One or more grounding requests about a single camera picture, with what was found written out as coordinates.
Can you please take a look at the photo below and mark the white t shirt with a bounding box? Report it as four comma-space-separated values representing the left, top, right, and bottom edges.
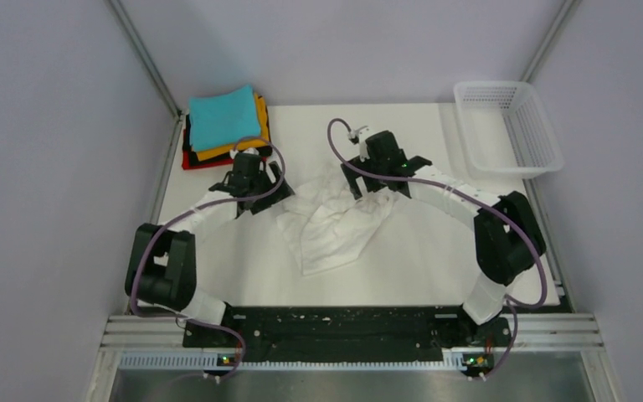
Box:
275, 164, 398, 276

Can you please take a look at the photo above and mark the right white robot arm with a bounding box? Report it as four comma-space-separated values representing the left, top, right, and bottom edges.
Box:
342, 126, 547, 345

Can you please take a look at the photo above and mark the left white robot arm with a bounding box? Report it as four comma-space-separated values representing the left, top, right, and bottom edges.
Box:
125, 152, 293, 346

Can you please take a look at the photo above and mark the folded black t shirt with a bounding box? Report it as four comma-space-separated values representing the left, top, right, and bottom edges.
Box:
182, 113, 272, 157

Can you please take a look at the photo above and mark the folded red t shirt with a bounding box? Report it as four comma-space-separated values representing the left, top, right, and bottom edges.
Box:
181, 149, 268, 171

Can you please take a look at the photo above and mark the folded cyan t shirt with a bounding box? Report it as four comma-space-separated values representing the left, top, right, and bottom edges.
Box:
188, 85, 261, 152

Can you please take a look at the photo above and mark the white plastic basket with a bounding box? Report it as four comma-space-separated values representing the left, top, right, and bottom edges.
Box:
453, 80, 564, 180

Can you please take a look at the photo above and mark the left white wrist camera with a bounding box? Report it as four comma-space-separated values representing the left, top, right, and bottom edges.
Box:
241, 147, 260, 156

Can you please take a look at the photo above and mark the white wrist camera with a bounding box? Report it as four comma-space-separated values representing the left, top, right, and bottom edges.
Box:
347, 126, 378, 162
241, 147, 260, 156

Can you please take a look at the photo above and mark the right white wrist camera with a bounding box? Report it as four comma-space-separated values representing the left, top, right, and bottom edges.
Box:
347, 126, 378, 162

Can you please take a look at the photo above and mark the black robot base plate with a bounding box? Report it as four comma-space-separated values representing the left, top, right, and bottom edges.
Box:
183, 306, 511, 363

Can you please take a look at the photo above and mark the white slotted cable duct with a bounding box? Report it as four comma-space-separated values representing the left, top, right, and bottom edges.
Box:
119, 350, 489, 373

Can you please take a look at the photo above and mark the aluminium frame rail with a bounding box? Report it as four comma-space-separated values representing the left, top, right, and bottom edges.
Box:
100, 313, 604, 352

